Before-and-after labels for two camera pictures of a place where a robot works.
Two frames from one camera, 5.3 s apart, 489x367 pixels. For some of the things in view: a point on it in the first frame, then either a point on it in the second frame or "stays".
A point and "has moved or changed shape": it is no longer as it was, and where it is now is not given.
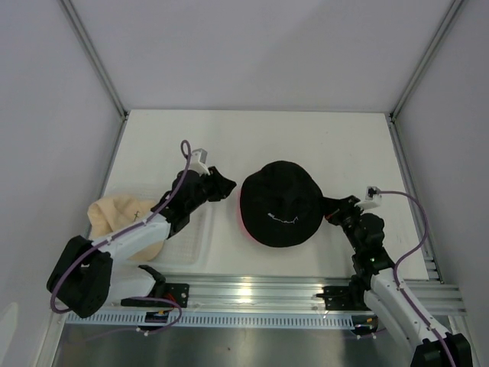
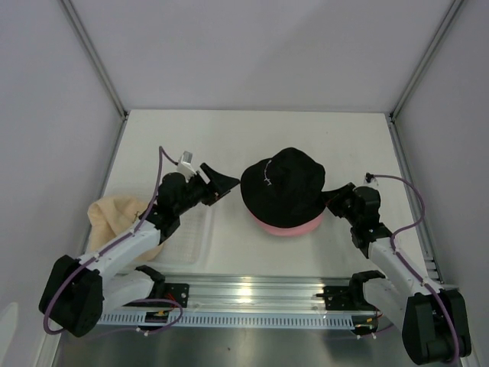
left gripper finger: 221,186 stays
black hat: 281,205 has moved or changed shape
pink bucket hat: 241,219 to 292,231
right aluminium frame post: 446,22 stays
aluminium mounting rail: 296,294 stays
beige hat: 111,215 stays
